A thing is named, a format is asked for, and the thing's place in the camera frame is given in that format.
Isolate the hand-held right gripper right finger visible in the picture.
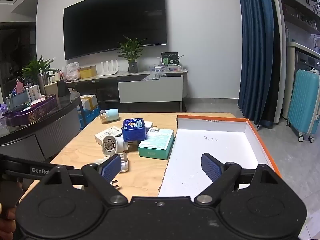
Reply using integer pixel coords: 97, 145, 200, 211
194, 153, 282, 205

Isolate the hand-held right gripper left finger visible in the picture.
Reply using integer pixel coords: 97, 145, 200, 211
44, 154, 128, 207

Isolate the clear bottle with white cap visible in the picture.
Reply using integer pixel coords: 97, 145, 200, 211
94, 152, 129, 173

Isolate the square white charger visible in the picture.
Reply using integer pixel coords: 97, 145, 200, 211
72, 179, 121, 191

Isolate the white plug-in mosquito repeller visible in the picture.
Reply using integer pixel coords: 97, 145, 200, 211
101, 135, 128, 157

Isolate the orange white box lid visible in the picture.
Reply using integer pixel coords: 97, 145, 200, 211
158, 115, 282, 198

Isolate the white box with barcode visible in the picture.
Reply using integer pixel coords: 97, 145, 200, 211
94, 126, 123, 143

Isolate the blue tin box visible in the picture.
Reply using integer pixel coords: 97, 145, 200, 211
122, 118, 147, 142

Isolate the teal white box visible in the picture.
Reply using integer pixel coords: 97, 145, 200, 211
138, 128, 175, 161

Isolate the light blue toothpick holder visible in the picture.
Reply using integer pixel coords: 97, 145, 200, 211
99, 108, 119, 124

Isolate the person's left hand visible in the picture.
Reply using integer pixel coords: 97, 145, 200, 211
0, 203, 17, 240

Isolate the dark ribbed curved table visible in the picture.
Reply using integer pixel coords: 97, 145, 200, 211
0, 92, 83, 162

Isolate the blue plastic bag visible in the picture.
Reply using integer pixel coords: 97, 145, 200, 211
77, 105, 101, 131

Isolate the purple patterned box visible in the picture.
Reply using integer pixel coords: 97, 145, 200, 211
2, 94, 58, 127

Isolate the white yellow cardboard box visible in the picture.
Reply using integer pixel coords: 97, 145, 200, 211
79, 94, 98, 111

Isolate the white blue carton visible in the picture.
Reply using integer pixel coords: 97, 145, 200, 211
26, 85, 42, 103

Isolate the long low television stand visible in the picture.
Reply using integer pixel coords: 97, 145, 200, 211
45, 69, 189, 113

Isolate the pink paper item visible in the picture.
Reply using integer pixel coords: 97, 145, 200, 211
15, 79, 27, 93

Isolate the beige box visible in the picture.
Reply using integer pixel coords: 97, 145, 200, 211
44, 82, 59, 101

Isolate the black upright carton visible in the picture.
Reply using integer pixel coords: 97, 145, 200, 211
57, 80, 68, 97

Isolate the leafy plant in steel vase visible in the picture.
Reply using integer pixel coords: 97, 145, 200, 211
21, 56, 60, 93

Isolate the white router with antennas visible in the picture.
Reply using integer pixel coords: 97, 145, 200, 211
98, 59, 123, 77

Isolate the clear plastic bag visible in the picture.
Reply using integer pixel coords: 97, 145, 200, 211
142, 71, 167, 81

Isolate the white red plastic bag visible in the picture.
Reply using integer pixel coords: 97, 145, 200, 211
61, 62, 81, 82

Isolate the pile of small boxes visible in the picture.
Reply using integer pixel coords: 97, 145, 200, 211
148, 64, 186, 73

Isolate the teal suitcase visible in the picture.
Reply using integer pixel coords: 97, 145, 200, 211
286, 69, 320, 143

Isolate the black green box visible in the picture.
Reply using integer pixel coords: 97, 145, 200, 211
161, 52, 180, 66

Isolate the potted plant in dark vase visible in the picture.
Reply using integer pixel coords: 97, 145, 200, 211
117, 36, 148, 74

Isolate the blue curtain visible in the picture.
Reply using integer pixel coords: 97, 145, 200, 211
236, 0, 282, 126

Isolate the grey washing machine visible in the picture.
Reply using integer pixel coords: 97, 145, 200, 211
295, 51, 320, 80

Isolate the black wall television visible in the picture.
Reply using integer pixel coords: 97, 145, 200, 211
63, 0, 168, 61

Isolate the dark wall shelf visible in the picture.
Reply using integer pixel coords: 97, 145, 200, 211
279, 0, 320, 34

